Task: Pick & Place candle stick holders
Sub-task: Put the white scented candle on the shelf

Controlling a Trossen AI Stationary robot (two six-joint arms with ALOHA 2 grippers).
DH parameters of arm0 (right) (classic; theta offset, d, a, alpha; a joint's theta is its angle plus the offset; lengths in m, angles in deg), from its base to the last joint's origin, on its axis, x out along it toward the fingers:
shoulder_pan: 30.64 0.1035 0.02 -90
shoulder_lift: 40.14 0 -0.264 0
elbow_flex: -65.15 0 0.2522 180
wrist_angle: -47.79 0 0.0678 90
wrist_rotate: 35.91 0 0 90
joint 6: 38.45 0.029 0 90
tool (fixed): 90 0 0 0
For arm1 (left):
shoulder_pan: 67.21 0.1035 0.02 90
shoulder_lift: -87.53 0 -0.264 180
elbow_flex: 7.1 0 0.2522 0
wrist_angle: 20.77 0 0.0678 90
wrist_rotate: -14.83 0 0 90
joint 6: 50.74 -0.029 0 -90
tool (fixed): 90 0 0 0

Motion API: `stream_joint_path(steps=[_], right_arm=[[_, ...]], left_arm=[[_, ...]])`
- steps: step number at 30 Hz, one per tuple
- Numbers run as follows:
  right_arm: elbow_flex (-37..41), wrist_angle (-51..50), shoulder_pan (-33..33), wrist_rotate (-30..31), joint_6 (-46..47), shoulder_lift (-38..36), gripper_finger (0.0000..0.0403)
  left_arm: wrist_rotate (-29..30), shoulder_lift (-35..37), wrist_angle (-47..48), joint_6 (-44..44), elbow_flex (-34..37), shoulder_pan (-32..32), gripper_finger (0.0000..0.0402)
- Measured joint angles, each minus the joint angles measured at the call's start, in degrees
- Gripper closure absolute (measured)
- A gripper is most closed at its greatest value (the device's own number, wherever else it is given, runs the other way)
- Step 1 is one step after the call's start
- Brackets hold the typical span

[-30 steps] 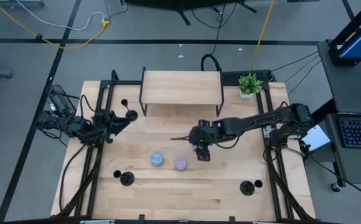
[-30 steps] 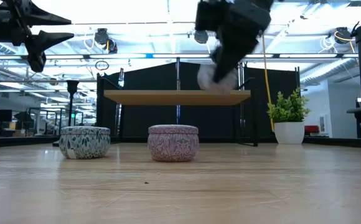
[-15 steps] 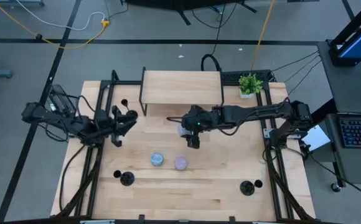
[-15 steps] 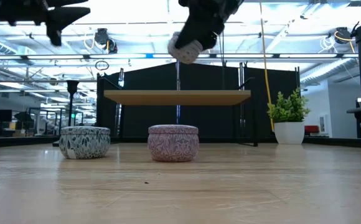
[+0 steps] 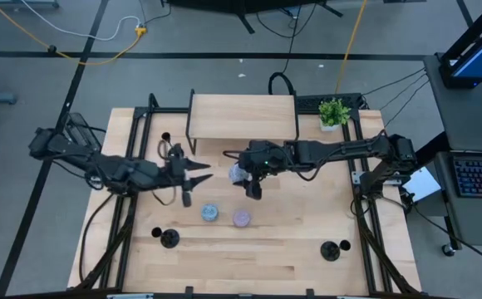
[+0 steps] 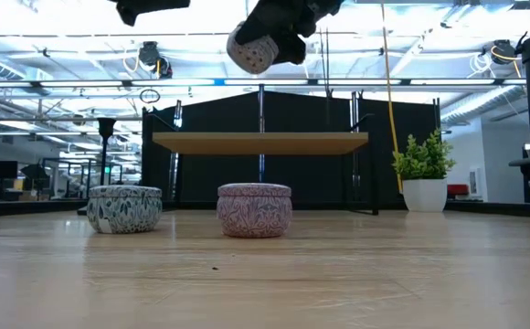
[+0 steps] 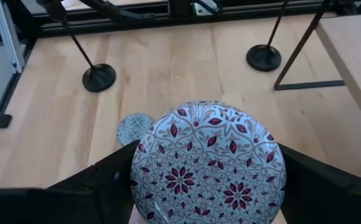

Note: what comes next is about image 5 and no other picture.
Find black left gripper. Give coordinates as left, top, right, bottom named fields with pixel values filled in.
left=157, top=143, right=214, bottom=208

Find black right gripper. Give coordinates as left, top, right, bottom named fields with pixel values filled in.
left=238, top=140, right=287, bottom=201

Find white speckled tealight holder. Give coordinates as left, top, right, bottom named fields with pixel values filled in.
left=228, top=163, right=251, bottom=187

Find pink tealight holder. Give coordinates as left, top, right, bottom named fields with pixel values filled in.
left=232, top=209, right=252, bottom=228

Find blue patterned tealight holder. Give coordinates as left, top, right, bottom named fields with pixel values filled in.
left=200, top=203, right=220, bottom=223

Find wooden shelf riser black legs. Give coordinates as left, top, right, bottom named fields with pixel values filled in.
left=184, top=88, right=301, bottom=155

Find green plant in white pot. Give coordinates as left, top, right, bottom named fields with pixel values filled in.
left=317, top=97, right=352, bottom=133

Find black mesh control box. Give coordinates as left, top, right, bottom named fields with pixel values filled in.
left=60, top=111, right=103, bottom=153

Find white paper sheet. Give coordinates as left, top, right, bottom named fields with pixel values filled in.
left=401, top=165, right=442, bottom=203

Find black partition panel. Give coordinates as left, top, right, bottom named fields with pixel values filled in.
left=161, top=0, right=344, bottom=35

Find grey desk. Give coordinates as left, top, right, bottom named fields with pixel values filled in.
left=422, top=52, right=482, bottom=247

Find black backlit keyboard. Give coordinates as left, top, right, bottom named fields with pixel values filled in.
left=452, top=156, right=482, bottom=199

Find black computer monitor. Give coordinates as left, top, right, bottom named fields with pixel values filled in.
left=438, top=0, right=482, bottom=89

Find black aluminium table frame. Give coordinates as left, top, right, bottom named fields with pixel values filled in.
left=72, top=91, right=425, bottom=299

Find thick black cable loop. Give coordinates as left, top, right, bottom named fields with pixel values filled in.
left=267, top=71, right=297, bottom=96

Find yellow extension cable with plug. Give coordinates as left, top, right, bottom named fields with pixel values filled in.
left=0, top=0, right=147, bottom=66

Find black cable from partition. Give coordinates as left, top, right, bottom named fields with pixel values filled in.
left=281, top=3, right=301, bottom=75

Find thin black cable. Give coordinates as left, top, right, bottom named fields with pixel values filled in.
left=383, top=80, right=430, bottom=127
left=378, top=73, right=429, bottom=111
left=362, top=67, right=427, bottom=96

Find yellow hanging cable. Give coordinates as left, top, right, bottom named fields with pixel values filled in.
left=334, top=0, right=369, bottom=95

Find white floor cable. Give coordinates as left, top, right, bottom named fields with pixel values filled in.
left=19, top=0, right=142, bottom=42

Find black floor cable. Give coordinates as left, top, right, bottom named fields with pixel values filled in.
left=409, top=205, right=482, bottom=270

